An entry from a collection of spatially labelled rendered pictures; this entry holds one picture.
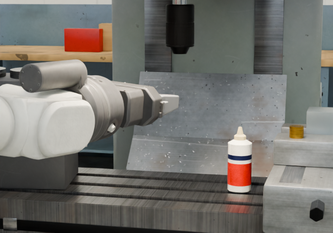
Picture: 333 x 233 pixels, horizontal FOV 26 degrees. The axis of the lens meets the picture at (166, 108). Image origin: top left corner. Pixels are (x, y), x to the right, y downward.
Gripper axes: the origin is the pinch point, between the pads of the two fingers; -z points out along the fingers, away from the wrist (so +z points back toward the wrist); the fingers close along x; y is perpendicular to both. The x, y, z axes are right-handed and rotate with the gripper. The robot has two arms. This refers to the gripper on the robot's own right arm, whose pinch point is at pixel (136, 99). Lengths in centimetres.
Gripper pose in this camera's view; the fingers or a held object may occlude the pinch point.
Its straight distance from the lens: 108.3
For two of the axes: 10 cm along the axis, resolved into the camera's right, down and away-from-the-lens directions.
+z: -4.5, 1.1, -8.9
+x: -8.9, -1.4, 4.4
